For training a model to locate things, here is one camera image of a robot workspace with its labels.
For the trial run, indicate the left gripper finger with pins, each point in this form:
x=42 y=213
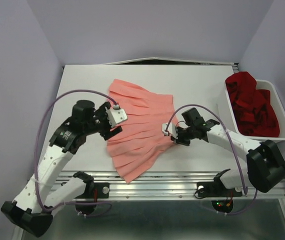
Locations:
x=110 y=133
x=105 y=106

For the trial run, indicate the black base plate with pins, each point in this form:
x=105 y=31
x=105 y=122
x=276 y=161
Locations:
x=102 y=190
x=211 y=189

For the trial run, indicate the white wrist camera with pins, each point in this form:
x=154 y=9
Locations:
x=169 y=129
x=116 y=116

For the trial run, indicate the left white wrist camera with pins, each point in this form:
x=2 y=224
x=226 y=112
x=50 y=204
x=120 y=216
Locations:
x=116 y=116

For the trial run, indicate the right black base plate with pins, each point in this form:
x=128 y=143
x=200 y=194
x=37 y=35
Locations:
x=211 y=189

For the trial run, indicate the pink pleated skirt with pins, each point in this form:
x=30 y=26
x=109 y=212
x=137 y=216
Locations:
x=141 y=142

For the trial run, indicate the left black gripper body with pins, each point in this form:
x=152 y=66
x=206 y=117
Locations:
x=101 y=122

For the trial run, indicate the white backdrop board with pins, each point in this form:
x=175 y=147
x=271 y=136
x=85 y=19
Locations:
x=167 y=61

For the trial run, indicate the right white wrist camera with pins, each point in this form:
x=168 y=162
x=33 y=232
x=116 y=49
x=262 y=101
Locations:
x=169 y=129

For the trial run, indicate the aluminium rail frame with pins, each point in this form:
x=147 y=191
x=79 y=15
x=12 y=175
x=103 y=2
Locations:
x=177 y=172

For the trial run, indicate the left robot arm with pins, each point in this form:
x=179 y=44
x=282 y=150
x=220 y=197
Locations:
x=34 y=208

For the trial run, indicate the white plastic bin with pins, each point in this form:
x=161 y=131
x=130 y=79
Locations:
x=226 y=114

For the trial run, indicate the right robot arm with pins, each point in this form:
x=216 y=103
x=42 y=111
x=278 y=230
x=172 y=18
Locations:
x=260 y=164

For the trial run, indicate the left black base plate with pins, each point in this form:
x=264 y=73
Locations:
x=102 y=190

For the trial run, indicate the red skirt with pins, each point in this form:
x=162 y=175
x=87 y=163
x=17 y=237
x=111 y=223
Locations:
x=252 y=107

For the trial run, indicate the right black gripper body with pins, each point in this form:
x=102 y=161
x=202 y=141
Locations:
x=186 y=133

